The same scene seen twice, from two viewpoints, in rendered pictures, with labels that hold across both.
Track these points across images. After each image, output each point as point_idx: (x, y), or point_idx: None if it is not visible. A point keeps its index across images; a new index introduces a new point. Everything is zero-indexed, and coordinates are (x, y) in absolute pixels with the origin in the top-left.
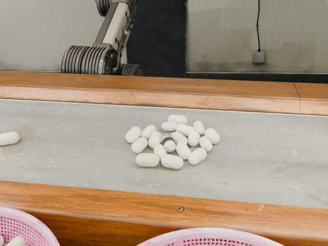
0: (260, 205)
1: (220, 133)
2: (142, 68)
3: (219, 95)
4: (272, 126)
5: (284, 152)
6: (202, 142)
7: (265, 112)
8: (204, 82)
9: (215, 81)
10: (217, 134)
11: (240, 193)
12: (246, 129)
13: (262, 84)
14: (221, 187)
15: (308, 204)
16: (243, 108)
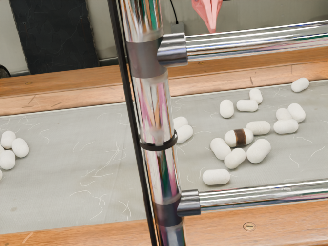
0: (28, 234)
1: (38, 140)
2: (4, 68)
3: (47, 93)
4: (104, 121)
5: (105, 152)
6: (0, 159)
7: (103, 105)
8: (36, 78)
9: (50, 74)
10: (22, 145)
11: (28, 218)
12: (71, 130)
13: (105, 70)
14: (8, 214)
15: (106, 217)
16: (77, 103)
